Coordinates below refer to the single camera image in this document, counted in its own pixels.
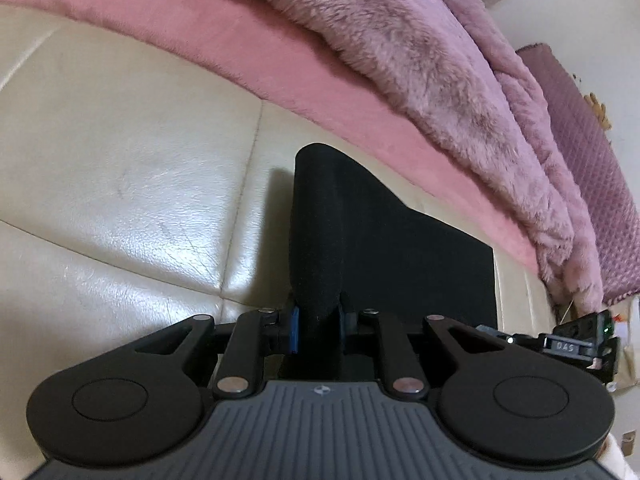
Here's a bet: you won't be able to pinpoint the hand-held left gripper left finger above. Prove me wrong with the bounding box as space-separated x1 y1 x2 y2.
131 306 301 402

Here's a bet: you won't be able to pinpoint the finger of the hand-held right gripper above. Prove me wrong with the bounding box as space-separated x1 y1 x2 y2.
474 324 518 345

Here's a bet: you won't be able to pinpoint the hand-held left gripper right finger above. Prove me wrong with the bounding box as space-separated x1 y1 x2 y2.
337 304 511 397

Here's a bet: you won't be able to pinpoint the black pants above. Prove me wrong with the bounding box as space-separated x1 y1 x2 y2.
277 143 498 383

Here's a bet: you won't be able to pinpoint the person's white clothing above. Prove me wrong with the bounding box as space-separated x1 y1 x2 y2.
597 430 640 480

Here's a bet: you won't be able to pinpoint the purple quilted cushion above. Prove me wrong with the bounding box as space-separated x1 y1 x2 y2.
515 42 640 307

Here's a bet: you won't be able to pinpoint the cream leather sofa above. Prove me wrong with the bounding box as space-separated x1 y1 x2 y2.
0 2 558 466

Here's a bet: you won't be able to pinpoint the mauve furry blanket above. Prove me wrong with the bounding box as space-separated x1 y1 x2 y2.
202 0 606 313

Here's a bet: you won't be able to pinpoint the tan plush toy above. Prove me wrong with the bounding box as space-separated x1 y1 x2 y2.
582 91 615 133

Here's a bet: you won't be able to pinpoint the pink smooth blanket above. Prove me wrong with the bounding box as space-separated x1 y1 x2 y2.
0 0 543 273

